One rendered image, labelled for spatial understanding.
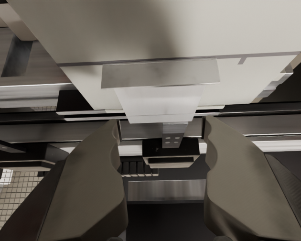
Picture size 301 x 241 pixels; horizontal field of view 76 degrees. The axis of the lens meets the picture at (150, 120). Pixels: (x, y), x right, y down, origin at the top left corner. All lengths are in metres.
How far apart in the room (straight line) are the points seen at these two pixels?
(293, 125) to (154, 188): 0.42
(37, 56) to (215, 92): 0.22
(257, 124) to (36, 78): 0.46
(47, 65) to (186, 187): 0.22
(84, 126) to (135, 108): 0.30
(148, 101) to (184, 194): 0.11
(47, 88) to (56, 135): 0.28
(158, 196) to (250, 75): 0.15
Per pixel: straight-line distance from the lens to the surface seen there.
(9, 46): 0.33
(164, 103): 0.21
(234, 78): 0.19
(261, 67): 0.18
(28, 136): 0.57
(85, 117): 0.26
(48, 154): 0.49
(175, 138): 0.34
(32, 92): 0.29
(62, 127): 0.54
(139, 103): 0.21
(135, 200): 0.22
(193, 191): 0.22
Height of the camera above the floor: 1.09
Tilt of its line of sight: 21 degrees down
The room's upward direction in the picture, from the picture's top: 179 degrees clockwise
